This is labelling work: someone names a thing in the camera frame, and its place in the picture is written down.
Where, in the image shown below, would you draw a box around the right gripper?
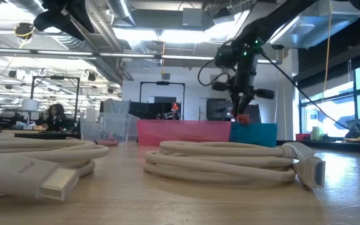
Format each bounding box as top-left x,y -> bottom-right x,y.
211,72 -> 276,119

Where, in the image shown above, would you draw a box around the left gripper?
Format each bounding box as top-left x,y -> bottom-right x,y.
32,0 -> 95,42

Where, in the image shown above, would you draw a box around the cream cable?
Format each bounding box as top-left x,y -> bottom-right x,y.
142,140 -> 327,190
0,132 -> 111,202

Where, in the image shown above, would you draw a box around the pink braided cable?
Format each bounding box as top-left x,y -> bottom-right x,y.
94,139 -> 121,147

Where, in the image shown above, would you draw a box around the black curtain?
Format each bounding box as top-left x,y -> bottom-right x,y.
244,103 -> 262,124

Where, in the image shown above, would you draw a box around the teal plastic bin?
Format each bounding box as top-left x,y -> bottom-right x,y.
228,122 -> 279,148

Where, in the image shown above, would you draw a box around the pink plastic bin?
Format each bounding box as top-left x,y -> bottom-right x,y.
136,119 -> 233,147

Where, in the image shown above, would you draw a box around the small red box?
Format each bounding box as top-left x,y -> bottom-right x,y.
295,133 -> 313,142

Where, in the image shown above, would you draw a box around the red desk lamp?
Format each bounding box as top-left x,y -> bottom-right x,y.
171,101 -> 181,120

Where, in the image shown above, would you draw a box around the yellow-green cup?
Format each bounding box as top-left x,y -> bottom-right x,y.
311,126 -> 323,141

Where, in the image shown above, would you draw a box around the black office desk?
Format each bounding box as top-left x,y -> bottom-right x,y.
276,139 -> 360,154

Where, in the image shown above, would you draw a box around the black partition panels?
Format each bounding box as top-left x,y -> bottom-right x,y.
129,101 -> 173,121

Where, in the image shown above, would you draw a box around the white shade background lamp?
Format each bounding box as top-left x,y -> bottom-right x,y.
21,99 -> 39,126

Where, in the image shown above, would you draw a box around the person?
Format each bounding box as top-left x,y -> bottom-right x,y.
40,103 -> 68,132

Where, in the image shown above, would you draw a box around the grey ceiling box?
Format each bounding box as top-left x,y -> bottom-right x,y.
182,7 -> 204,28

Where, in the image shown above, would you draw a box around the clear plastic bin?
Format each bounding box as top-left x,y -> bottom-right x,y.
79,112 -> 141,144

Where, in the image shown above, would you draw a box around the black background table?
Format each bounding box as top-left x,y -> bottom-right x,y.
0,129 -> 81,141

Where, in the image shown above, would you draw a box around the dark striped bundle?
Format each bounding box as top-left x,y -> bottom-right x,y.
343,121 -> 360,140

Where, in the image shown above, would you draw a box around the silver round air duct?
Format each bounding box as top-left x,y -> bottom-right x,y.
7,0 -> 125,84

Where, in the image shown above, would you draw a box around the black looped gripper cable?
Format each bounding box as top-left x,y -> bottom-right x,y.
197,57 -> 231,88

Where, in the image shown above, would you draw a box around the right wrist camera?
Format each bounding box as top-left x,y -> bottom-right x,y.
214,46 -> 237,69

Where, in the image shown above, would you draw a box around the black ceiling camera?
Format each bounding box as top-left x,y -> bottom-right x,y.
14,22 -> 38,40

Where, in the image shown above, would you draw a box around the long black cable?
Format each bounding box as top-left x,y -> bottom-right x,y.
259,51 -> 360,146

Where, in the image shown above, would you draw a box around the black metal rig frame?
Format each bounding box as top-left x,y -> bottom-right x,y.
31,75 -> 81,133
139,81 -> 186,120

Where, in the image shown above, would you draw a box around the yellow hanging cord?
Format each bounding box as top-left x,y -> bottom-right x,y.
321,2 -> 334,104

